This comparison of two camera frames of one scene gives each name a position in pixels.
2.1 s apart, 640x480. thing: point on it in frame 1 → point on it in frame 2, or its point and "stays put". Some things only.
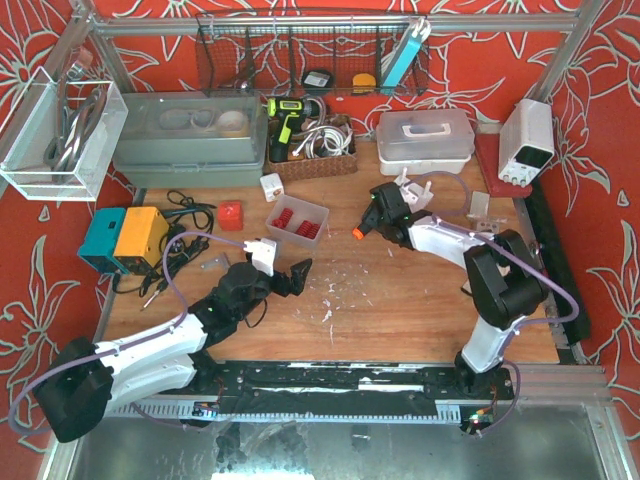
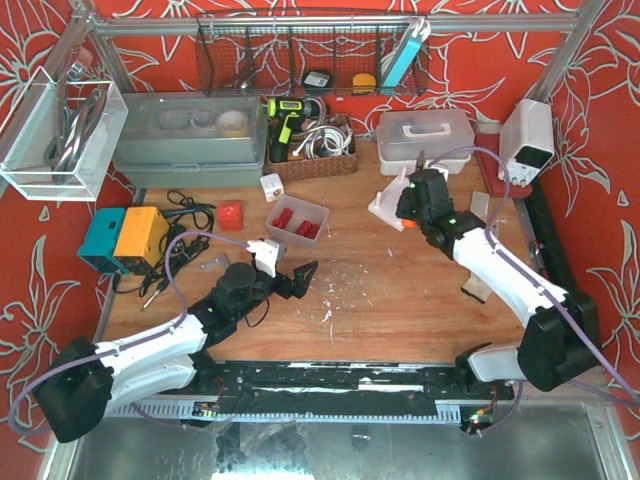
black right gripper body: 372,216 → 407,203
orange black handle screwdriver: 357,233 → 409,223
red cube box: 230,215 stays put
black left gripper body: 282,282 stays put
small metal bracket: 219,263 stays put
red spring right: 308,229 stays put
